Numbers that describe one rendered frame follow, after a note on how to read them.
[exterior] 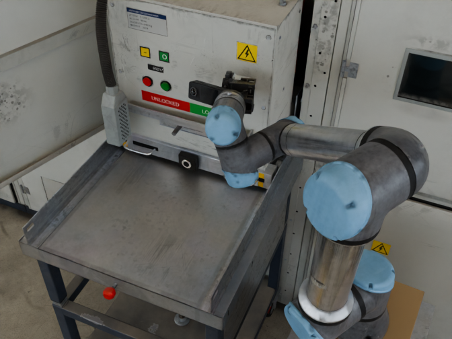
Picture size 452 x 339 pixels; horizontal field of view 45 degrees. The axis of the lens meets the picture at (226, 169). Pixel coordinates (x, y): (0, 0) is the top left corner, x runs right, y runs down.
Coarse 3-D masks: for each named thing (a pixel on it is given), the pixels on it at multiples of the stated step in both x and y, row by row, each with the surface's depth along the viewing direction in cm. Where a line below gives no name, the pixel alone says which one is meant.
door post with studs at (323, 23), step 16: (320, 0) 146; (336, 0) 143; (320, 16) 148; (336, 16) 146; (320, 32) 151; (320, 48) 154; (320, 64) 157; (304, 80) 163; (320, 80) 160; (304, 96) 166; (320, 96) 164; (304, 112) 170; (320, 112) 167; (304, 160) 182; (304, 176) 186; (304, 208) 195; (288, 272) 222; (288, 288) 228
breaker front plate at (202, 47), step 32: (128, 0) 144; (128, 32) 151; (192, 32) 142; (224, 32) 138; (256, 32) 135; (128, 64) 158; (160, 64) 153; (192, 64) 149; (224, 64) 145; (256, 64) 140; (128, 96) 166; (256, 96) 147; (160, 128) 169; (256, 128) 154
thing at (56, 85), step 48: (0, 0) 143; (48, 0) 154; (96, 0) 166; (0, 48) 149; (48, 48) 159; (96, 48) 175; (0, 96) 156; (48, 96) 169; (96, 96) 185; (0, 144) 163; (48, 144) 178
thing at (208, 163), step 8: (136, 136) 174; (144, 136) 174; (136, 144) 177; (144, 144) 175; (152, 144) 173; (160, 144) 172; (168, 144) 171; (160, 152) 174; (168, 152) 173; (176, 152) 171; (192, 152) 169; (200, 152) 169; (176, 160) 174; (200, 160) 169; (208, 160) 168; (216, 160) 166; (200, 168) 171; (208, 168) 170; (216, 168) 169; (272, 168) 163; (264, 176) 162; (272, 176) 163; (264, 184) 165
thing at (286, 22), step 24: (144, 0) 142; (168, 0) 142; (192, 0) 143; (216, 0) 143; (240, 0) 143; (264, 0) 143; (288, 0) 143; (264, 24) 132; (288, 24) 141; (288, 48) 148; (288, 72) 155; (288, 96) 164; (264, 168) 162
